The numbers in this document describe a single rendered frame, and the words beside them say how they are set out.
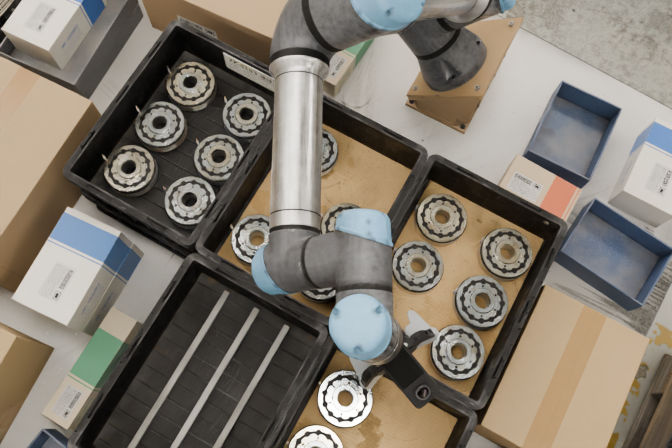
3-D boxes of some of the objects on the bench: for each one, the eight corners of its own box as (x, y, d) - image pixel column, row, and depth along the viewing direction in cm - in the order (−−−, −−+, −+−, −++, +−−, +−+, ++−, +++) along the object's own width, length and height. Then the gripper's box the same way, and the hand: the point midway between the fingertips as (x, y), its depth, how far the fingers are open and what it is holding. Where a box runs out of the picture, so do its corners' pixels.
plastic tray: (73, -16, 175) (66, -29, 170) (144, 15, 173) (139, 4, 168) (11, 71, 167) (2, 61, 162) (84, 105, 165) (78, 96, 160)
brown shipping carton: (522, 298, 154) (545, 283, 139) (616, 348, 151) (650, 339, 136) (463, 425, 145) (480, 424, 130) (561, 481, 142) (590, 487, 127)
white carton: (638, 132, 167) (656, 116, 159) (686, 156, 166) (706, 141, 157) (606, 202, 161) (623, 190, 153) (655, 228, 160) (674, 216, 151)
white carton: (64, -17, 169) (51, -41, 160) (108, 2, 167) (97, -21, 159) (17, 50, 163) (0, 29, 154) (62, 70, 162) (48, 50, 153)
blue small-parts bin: (552, 93, 170) (562, 79, 163) (610, 121, 168) (622, 108, 161) (519, 161, 164) (528, 150, 157) (579, 191, 162) (590, 181, 155)
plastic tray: (65, -29, 170) (58, -42, 166) (139, 1, 168) (134, -11, 164) (4, 62, 162) (-5, 51, 157) (81, 95, 160) (74, 85, 155)
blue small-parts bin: (549, 258, 157) (560, 250, 150) (583, 206, 161) (594, 196, 154) (629, 311, 154) (643, 306, 147) (661, 257, 158) (676, 249, 151)
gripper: (411, 269, 102) (424, 293, 121) (301, 350, 102) (331, 362, 121) (447, 317, 99) (456, 334, 118) (334, 401, 99) (360, 405, 118)
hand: (403, 362), depth 118 cm, fingers open, 14 cm apart
